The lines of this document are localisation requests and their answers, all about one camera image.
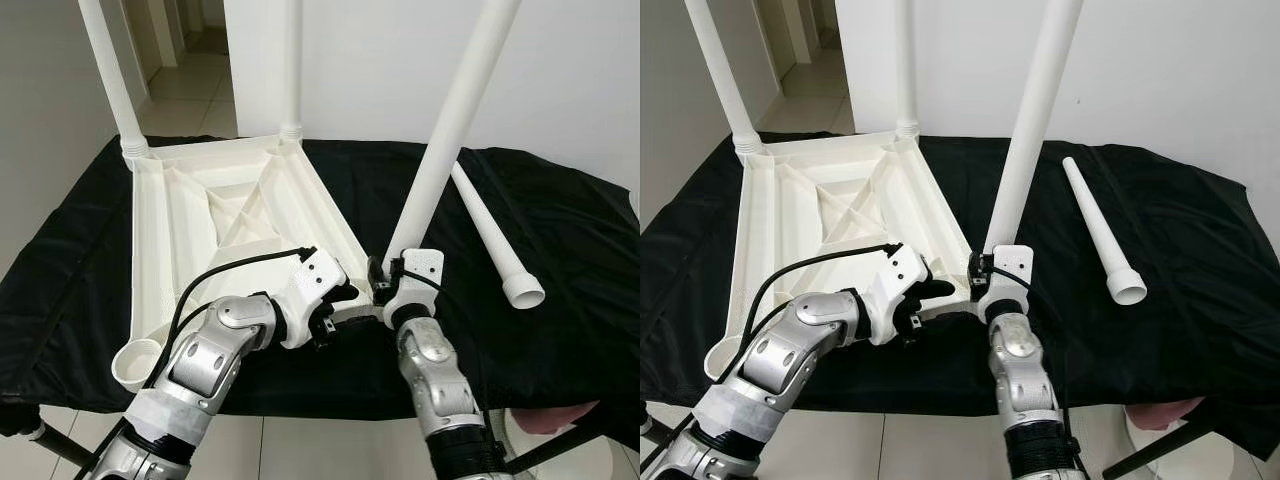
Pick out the black metal table leg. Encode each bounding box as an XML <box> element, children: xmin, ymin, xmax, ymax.
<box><xmin>640</xmin><ymin>415</ymin><xmax>691</xmax><ymax>461</ymax></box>
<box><xmin>505</xmin><ymin>420</ymin><xmax>601</xmax><ymax>473</ymax></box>
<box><xmin>20</xmin><ymin>420</ymin><xmax>96</xmax><ymax>471</ymax></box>
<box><xmin>1100</xmin><ymin>420</ymin><xmax>1216</xmax><ymax>479</ymax></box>

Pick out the white plastic table top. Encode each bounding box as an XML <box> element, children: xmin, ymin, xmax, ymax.
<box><xmin>112</xmin><ymin>133</ymin><xmax>401</xmax><ymax>393</ymax></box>
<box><xmin>705</xmin><ymin>130</ymin><xmax>986</xmax><ymax>383</ymax></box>

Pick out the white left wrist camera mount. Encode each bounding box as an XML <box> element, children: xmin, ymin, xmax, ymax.
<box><xmin>278</xmin><ymin>250</ymin><xmax>349</xmax><ymax>349</ymax></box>
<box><xmin>865</xmin><ymin>245</ymin><xmax>931</xmax><ymax>346</ymax></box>

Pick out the large pink towel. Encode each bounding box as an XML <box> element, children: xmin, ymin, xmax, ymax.
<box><xmin>525</xmin><ymin>400</ymin><xmax>601</xmax><ymax>433</ymax></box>
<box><xmin>1135</xmin><ymin>397</ymin><xmax>1206</xmax><ymax>431</ymax></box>

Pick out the white standing fan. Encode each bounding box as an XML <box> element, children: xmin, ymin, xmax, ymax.
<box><xmin>1123</xmin><ymin>408</ymin><xmax>1171</xmax><ymax>473</ymax></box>

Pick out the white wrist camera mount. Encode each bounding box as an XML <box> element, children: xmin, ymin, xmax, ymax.
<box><xmin>980</xmin><ymin>244</ymin><xmax>1034</xmax><ymax>321</ymax></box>
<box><xmin>865</xmin><ymin>245</ymin><xmax>931</xmax><ymax>346</ymax></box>
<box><xmin>278</xmin><ymin>250</ymin><xmax>349</xmax><ymax>349</ymax></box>
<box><xmin>385</xmin><ymin>248</ymin><xmax>444</xmax><ymax>326</ymax></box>

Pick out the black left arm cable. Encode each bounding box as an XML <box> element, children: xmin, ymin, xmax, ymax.
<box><xmin>150</xmin><ymin>247</ymin><xmax>316</xmax><ymax>391</ymax></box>
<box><xmin>735</xmin><ymin>242</ymin><xmax>901</xmax><ymax>351</ymax></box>

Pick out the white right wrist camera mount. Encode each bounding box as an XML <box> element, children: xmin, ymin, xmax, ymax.
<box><xmin>385</xmin><ymin>248</ymin><xmax>444</xmax><ymax>326</ymax></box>
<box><xmin>980</xmin><ymin>244</ymin><xmax>1034</xmax><ymax>321</ymax></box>

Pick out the white plastic table leg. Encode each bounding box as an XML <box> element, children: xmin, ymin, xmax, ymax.
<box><xmin>280</xmin><ymin>0</ymin><xmax>304</xmax><ymax>141</ymax></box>
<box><xmin>983</xmin><ymin>0</ymin><xmax>1086</xmax><ymax>253</ymax></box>
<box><xmin>893</xmin><ymin>0</ymin><xmax>921</xmax><ymax>139</ymax></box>
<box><xmin>385</xmin><ymin>0</ymin><xmax>523</xmax><ymax>263</ymax></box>
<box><xmin>78</xmin><ymin>0</ymin><xmax>151</xmax><ymax>161</ymax></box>
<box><xmin>1062</xmin><ymin>156</ymin><xmax>1149</xmax><ymax>306</ymax></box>
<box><xmin>450</xmin><ymin>162</ymin><xmax>546</xmax><ymax>310</ymax></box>
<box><xmin>683</xmin><ymin>0</ymin><xmax>763</xmax><ymax>161</ymax></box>

